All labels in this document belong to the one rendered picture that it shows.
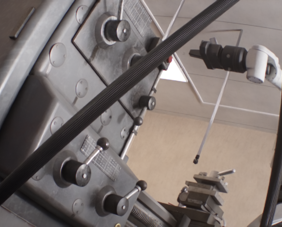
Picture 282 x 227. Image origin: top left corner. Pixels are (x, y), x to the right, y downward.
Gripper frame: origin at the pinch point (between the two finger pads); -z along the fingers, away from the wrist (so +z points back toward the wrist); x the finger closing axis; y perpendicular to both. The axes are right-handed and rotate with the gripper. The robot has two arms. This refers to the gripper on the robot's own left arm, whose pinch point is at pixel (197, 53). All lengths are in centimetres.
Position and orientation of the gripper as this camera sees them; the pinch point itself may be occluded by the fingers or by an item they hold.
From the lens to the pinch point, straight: 157.1
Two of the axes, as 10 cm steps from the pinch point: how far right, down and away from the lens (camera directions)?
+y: 3.9, -8.4, 3.7
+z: 8.4, 1.5, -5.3
